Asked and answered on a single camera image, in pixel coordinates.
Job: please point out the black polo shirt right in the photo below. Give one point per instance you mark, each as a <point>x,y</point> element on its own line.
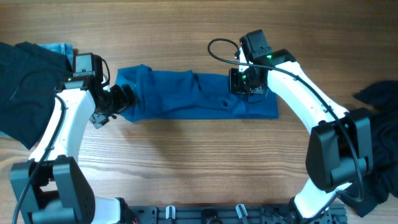
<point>382,181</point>

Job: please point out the blue polo shirt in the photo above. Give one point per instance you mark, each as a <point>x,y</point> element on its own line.
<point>190,95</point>

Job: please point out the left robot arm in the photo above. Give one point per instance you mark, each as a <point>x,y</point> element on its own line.
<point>50,187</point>

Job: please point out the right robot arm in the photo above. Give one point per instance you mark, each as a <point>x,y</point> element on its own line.
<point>339,153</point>

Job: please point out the light blue folded jeans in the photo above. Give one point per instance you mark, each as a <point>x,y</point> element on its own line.
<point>62,49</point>

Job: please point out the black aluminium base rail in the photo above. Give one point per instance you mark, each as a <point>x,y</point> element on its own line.
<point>265,214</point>

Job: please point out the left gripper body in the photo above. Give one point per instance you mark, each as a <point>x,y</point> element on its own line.
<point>123,98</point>

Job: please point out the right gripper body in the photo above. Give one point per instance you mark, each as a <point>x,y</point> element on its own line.
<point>236,81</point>

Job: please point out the black folded garment left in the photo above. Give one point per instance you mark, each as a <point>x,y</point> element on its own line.
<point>25,90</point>

